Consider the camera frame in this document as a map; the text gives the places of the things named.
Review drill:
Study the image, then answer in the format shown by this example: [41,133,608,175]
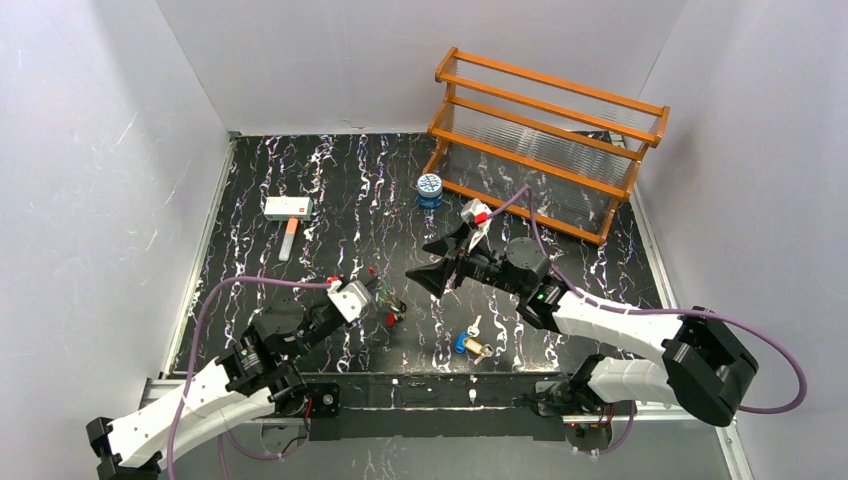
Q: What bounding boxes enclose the metal key organizer red handle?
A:
[366,267,407,328]

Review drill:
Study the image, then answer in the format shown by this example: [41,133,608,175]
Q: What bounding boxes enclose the aluminium rail frame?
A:
[123,374,755,480]

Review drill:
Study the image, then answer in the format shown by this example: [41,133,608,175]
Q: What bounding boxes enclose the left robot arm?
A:
[86,295,368,479]

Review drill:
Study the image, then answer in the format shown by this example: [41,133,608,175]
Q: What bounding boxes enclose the white orange marker pen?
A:
[278,217,300,262]

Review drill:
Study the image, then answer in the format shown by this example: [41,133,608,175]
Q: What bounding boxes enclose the silver loose key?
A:
[466,315,482,338]

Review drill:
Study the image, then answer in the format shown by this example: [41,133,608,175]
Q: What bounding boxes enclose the blue jar with patterned lid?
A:
[416,173,443,210]

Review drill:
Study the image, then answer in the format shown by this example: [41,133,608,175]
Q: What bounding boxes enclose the blue key tag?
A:
[454,332,469,354]

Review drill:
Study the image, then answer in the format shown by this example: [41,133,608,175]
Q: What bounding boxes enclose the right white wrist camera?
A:
[460,198,492,252]

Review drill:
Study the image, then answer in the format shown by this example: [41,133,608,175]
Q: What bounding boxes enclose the orange wooden shelf rack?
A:
[423,47,671,245]

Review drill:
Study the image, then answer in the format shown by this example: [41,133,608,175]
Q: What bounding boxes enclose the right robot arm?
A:
[405,224,759,427]

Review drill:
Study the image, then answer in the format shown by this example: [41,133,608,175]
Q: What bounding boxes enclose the white box with red logo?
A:
[263,196,314,221]

